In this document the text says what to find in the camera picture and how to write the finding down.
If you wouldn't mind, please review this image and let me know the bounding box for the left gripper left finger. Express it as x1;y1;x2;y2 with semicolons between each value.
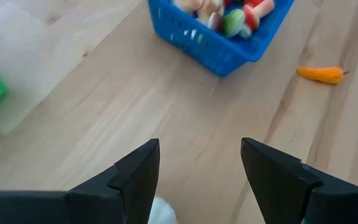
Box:
0;138;160;224

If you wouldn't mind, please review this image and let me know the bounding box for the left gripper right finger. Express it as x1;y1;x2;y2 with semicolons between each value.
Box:
240;137;358;224

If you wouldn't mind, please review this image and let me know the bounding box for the blue plastic basket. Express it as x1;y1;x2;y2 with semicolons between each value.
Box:
147;0;296;78

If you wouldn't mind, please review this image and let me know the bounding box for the green toy mushroom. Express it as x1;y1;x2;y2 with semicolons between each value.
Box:
222;8;252;40

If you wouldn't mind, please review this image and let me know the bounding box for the orange toy chili pepper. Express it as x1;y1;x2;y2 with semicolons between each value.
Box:
296;65;350;85

